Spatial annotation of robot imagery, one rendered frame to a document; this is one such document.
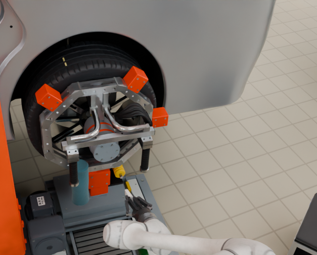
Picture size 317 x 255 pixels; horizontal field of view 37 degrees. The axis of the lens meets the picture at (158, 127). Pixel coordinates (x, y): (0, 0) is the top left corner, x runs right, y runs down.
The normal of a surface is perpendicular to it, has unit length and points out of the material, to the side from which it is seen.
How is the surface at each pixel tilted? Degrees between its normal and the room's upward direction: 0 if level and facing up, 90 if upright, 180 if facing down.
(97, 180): 90
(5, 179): 90
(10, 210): 90
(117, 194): 0
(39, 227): 0
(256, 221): 0
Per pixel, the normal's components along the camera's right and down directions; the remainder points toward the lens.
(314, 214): 0.08, -0.75
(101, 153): 0.33, 0.64
